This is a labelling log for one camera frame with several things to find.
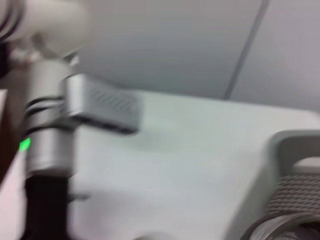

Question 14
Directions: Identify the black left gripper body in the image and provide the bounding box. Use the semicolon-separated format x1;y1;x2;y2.
24;174;73;240

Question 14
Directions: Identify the glass teacup black sleeve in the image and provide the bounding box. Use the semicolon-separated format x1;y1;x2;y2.
239;212;320;240

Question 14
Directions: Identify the grey perforated storage bin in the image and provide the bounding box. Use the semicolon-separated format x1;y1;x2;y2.
262;129;320;221

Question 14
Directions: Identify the left gripper cable with plug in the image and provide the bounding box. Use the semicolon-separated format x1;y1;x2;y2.
68;192;91;203

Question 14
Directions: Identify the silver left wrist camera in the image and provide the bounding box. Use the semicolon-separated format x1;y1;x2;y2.
62;73;141;136

